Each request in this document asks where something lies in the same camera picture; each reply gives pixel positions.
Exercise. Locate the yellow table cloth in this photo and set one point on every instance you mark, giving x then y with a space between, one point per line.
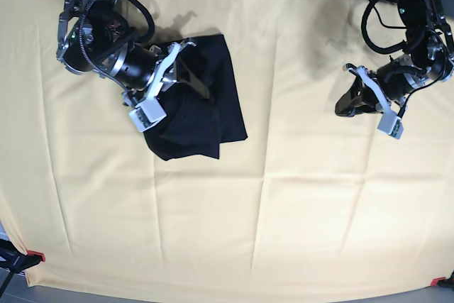
311 207

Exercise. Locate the right red-black table clamp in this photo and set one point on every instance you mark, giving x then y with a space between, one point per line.
444 282

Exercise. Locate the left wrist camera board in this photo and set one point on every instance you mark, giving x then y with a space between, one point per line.
391 124

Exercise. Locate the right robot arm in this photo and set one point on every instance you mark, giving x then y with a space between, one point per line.
94 37

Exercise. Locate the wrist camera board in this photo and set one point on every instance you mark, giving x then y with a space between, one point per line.
147 114
391 124

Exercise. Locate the left red-black table clamp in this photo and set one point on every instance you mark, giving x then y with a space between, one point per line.
14 261

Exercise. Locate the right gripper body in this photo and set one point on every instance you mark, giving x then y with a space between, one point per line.
145 71

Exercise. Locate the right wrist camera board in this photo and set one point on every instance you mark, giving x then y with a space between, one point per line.
147 114

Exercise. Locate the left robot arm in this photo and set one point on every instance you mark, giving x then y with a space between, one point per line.
427 58

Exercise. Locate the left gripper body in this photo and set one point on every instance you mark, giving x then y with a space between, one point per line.
399 78

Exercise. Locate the dark navy T-shirt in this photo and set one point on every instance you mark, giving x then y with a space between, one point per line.
195 126

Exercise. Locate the red-black table clamp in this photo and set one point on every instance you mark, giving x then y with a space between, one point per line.
14 261
444 282

